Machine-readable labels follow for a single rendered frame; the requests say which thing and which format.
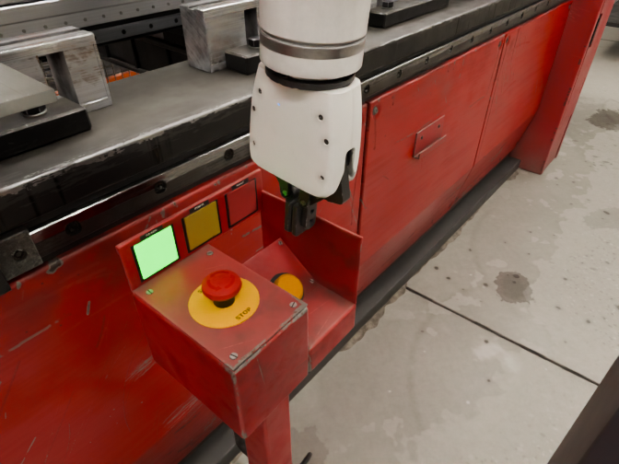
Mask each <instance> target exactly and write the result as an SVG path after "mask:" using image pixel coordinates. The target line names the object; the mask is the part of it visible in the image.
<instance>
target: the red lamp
mask: <svg viewBox="0 0 619 464"><path fill-rule="evenodd" d="M227 198H228V212H229V219H230V225H231V226H232V225H233V224H235V223H237V222H238V221H239V220H240V219H242V218H244V217H245V216H247V215H249V214H251V213H252V212H254V211H256V210H257V203H256V193H255V182H254V180H251V181H249V182H248V183H246V184H244V185H242V186H240V187H239V188H237V189H236V190H234V191H232V192H230V193H228V194H227Z"/></svg>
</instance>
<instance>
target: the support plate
mask: <svg viewBox="0 0 619 464"><path fill-rule="evenodd" d="M55 101H57V97H56V95H55V92H54V89H53V88H52V87H48V86H46V85H44V84H43V83H41V82H39V81H37V80H35V79H33V78H31V77H29V76H27V75H24V74H22V73H20V72H19V71H17V70H15V69H13V68H11V67H9V66H6V65H4V64H1V63H0V118H2V117H5V116H8V115H11V114H15V113H18V112H21V111H24V110H30V109H33V108H37V107H39V106H42V105H46V104H49V103H53V102H55Z"/></svg>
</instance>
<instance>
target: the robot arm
mask: <svg viewBox="0 0 619 464"><path fill-rule="evenodd" d="M370 4H371V0H259V26H260V28H259V37H260V60H261V62H260V63H259V66H258V69H257V73H256V77H255V81H254V86H253V92H252V99H251V123H250V152H251V158H252V160H253V161H254V162H255V163H256V164H257V165H258V166H259V167H261V168H263V169H265V170H267V171H269V172H270V173H272V174H274V175H275V177H276V178H277V180H278V182H279V187H280V193H281V195H282V197H284V198H285V199H286V210H285V230H286V231H287V232H292V235H294V236H296V237H297V236H298V235H300V234H301V233H303V232H304V231H305V230H307V229H310V228H311V227H313V225H314V224H315V221H316V213H317V203H318V202H320V201H322V200H326V201H327V202H330V203H336V204H343V203H345V202H346V201H347V200H349V199H350V189H349V181H350V180H353V179H354V177H355V175H356V169H357V164H358V158H359V150H360V139H361V124H362V101H361V86H360V80H359V79H358V78H356V77H355V75H356V71H358V70H359V69H360V68H361V66H362V62H363V55H364V49H365V42H366V36H367V29H368V17H369V10H370Z"/></svg>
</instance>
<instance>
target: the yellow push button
mask: <svg viewBox="0 0 619 464"><path fill-rule="evenodd" d="M274 284H276V285H277V286H279V287H281V288H282V289H284V290H286V291H287V292H288V293H290V294H291V295H293V296H295V297H297V298H299V299H300V298H301V297H302V296H303V285H302V283H301V282H300V281H299V279H298V278H297V277H296V276H295V275H292V274H288V273H286V274H283V275H281V276H279V277H278V278H277V279H276V280H275V281H274Z"/></svg>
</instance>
